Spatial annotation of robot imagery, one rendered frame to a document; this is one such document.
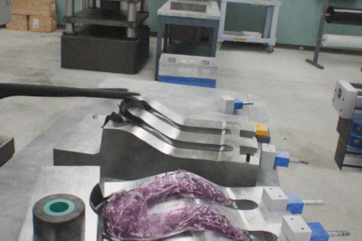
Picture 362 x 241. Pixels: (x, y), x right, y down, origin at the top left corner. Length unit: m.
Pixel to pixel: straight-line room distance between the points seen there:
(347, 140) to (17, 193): 0.97
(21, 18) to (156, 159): 6.83
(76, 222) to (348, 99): 0.93
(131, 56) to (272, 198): 4.18
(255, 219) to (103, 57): 4.29
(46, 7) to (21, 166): 6.50
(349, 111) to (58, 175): 0.89
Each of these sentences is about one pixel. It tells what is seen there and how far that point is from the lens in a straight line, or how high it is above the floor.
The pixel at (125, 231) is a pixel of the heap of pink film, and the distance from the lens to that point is 0.72.
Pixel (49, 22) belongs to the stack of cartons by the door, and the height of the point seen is 0.18.
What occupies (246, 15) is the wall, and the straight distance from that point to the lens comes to 7.47.
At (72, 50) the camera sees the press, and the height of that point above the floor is 0.23.
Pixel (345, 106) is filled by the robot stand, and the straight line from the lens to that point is 1.34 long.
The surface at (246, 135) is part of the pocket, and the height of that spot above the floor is 0.88.
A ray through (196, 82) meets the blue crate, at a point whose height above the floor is 0.17.
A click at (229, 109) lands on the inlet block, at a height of 0.82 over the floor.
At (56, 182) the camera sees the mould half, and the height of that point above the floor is 0.91.
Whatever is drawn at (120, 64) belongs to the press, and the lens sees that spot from 4.97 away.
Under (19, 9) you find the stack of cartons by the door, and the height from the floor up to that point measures 0.36.
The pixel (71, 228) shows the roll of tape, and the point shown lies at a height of 0.93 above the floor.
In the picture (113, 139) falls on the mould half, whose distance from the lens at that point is 0.99.
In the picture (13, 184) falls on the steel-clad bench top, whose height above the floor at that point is 0.80.
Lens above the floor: 1.31
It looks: 19 degrees down
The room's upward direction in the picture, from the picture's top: 5 degrees clockwise
